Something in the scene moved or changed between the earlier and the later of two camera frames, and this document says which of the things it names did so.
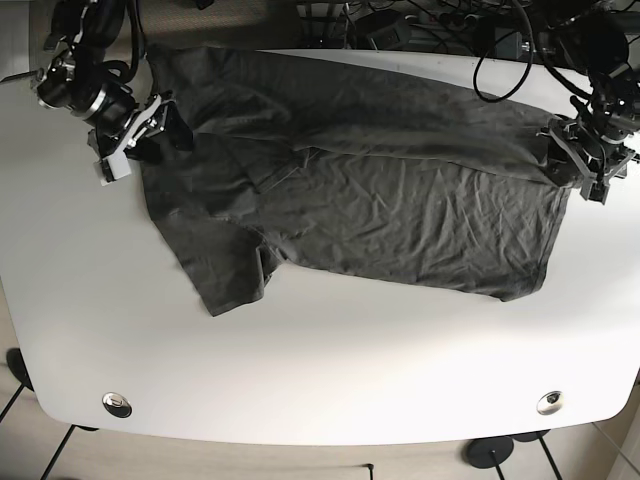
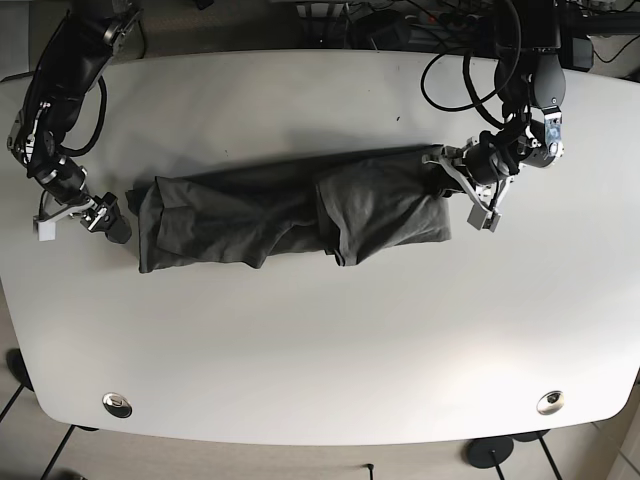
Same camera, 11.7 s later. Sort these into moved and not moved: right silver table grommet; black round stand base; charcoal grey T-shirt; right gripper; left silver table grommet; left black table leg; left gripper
Moved: right gripper; left gripper; charcoal grey T-shirt
Not moved: black round stand base; right silver table grommet; left silver table grommet; left black table leg
